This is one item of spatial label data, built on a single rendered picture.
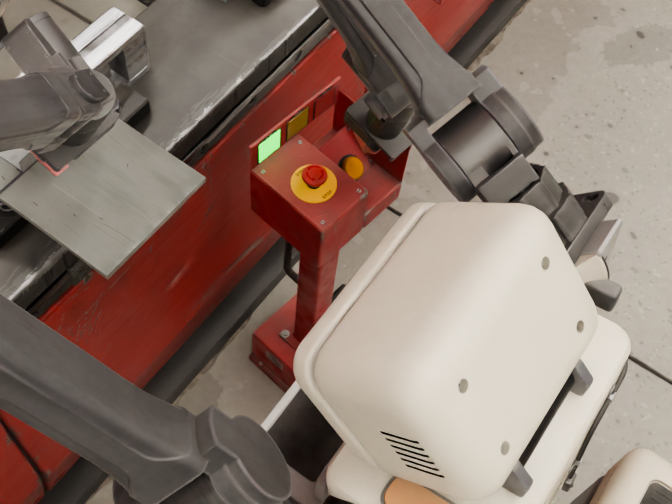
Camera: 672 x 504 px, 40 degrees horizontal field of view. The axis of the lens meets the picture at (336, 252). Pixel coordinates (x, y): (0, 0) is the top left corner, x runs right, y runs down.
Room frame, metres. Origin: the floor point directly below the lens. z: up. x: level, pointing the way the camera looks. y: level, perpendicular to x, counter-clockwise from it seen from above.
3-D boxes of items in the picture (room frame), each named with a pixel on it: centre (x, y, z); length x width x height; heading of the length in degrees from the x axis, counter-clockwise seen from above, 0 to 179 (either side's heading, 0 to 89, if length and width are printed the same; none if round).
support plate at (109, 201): (0.62, 0.33, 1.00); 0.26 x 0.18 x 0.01; 61
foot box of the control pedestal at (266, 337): (0.83, 0.01, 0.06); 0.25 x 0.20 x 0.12; 54
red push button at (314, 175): (0.80, 0.05, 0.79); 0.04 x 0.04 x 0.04
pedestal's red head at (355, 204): (0.84, 0.03, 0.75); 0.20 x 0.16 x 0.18; 144
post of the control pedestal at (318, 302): (0.84, 0.03, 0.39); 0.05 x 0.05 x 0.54; 54
